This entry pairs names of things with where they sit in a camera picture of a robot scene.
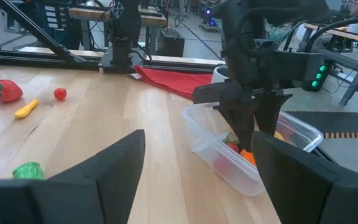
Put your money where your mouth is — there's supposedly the white plant pot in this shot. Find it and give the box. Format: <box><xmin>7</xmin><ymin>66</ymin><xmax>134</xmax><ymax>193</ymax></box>
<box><xmin>211</xmin><ymin>65</ymin><xmax>230</xmax><ymax>84</ymax></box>

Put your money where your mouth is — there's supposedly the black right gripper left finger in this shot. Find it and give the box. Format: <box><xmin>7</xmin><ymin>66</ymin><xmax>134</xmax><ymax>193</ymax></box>
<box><xmin>43</xmin><ymin>129</ymin><xmax>147</xmax><ymax>224</ymax></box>

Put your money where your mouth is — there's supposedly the large red toy strawberry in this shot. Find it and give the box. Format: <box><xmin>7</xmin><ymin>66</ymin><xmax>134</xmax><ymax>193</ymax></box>
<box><xmin>0</xmin><ymin>79</ymin><xmax>24</xmax><ymax>104</ymax></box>

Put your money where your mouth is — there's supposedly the wooden top workbench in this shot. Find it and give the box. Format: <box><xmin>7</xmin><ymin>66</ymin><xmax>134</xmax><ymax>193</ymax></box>
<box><xmin>68</xmin><ymin>6</ymin><xmax>168</xmax><ymax>57</ymax></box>

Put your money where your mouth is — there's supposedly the black mat with striped edges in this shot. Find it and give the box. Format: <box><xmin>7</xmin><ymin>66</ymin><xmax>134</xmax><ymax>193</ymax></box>
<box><xmin>285</xmin><ymin>111</ymin><xmax>358</xmax><ymax>139</ymax></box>

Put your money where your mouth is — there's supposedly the small red toy tomato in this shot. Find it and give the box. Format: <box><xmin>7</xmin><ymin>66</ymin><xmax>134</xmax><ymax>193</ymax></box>
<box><xmin>53</xmin><ymin>87</ymin><xmax>68</xmax><ymax>101</ymax></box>

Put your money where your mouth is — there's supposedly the black computer tower with lights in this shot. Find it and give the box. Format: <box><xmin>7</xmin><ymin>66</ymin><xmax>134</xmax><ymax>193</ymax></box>
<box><xmin>201</xmin><ymin>6</ymin><xmax>220</xmax><ymax>32</ymax></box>
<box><xmin>301</xmin><ymin>58</ymin><xmax>331</xmax><ymax>92</ymax></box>

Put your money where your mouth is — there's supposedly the plain orange toy fruit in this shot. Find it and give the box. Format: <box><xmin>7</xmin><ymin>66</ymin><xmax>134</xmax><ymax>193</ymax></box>
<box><xmin>239</xmin><ymin>149</ymin><xmax>257</xmax><ymax>166</ymax></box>

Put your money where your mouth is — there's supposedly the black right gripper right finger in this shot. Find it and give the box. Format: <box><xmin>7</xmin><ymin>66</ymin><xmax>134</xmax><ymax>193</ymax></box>
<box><xmin>251</xmin><ymin>130</ymin><xmax>344</xmax><ymax>224</ymax></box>

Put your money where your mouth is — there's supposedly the green toy cucumber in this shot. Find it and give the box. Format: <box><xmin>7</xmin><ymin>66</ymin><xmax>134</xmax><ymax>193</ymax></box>
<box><xmin>12</xmin><ymin>161</ymin><xmax>46</xmax><ymax>180</ymax></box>

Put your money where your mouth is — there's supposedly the red cloth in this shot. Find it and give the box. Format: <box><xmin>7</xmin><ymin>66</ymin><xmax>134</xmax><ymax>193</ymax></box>
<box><xmin>134</xmin><ymin>65</ymin><xmax>214</xmax><ymax>101</ymax></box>

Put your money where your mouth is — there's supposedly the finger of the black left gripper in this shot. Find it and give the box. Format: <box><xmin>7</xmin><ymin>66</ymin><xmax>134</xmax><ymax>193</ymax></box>
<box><xmin>218</xmin><ymin>101</ymin><xmax>260</xmax><ymax>153</ymax></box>
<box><xmin>254</xmin><ymin>92</ymin><xmax>293</xmax><ymax>137</ymax></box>

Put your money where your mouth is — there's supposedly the clear plastic container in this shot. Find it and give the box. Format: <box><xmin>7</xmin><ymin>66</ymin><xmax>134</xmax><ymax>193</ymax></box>
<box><xmin>181</xmin><ymin>101</ymin><xmax>324</xmax><ymax>197</ymax></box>

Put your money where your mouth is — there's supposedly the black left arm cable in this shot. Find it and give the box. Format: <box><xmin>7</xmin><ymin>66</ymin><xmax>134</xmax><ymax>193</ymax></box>
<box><xmin>236</xmin><ymin>6</ymin><xmax>358</xmax><ymax>58</ymax></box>

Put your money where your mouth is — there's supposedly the small yellow toy banana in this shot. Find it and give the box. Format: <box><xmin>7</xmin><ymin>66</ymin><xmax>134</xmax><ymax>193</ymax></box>
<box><xmin>14</xmin><ymin>99</ymin><xmax>40</xmax><ymax>119</ymax></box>

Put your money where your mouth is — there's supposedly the black floor box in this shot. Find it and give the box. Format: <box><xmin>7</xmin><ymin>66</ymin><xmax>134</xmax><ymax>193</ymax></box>
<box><xmin>156</xmin><ymin>29</ymin><xmax>186</xmax><ymax>58</ymax></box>

